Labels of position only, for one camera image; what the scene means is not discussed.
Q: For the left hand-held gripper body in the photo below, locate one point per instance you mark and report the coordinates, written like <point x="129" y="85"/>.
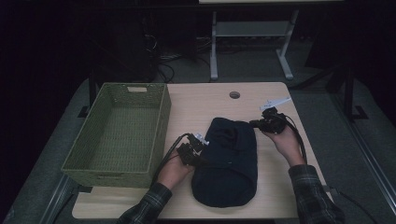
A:
<point x="190" y="152"/>

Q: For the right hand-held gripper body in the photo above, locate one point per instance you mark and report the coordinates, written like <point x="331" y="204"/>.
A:
<point x="274" y="123"/>

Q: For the dark navy garment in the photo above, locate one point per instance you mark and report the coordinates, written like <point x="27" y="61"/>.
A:
<point x="227" y="168"/>

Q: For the green woven basket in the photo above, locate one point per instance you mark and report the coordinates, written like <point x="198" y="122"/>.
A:
<point x="124" y="140"/>

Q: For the person's right hand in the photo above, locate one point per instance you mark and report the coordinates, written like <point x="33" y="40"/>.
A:
<point x="288" y="144"/>

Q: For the black metal stand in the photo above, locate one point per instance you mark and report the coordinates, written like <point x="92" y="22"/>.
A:
<point x="92" y="93"/>
<point x="349" y="93"/>

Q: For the black table bracket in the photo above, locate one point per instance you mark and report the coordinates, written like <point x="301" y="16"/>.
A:
<point x="327" y="188"/>

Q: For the white metal desk frame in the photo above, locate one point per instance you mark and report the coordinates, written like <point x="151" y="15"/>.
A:
<point x="249" y="29"/>

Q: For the grey metal rail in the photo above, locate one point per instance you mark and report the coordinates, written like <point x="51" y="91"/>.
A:
<point x="57" y="196"/>
<point x="367" y="152"/>

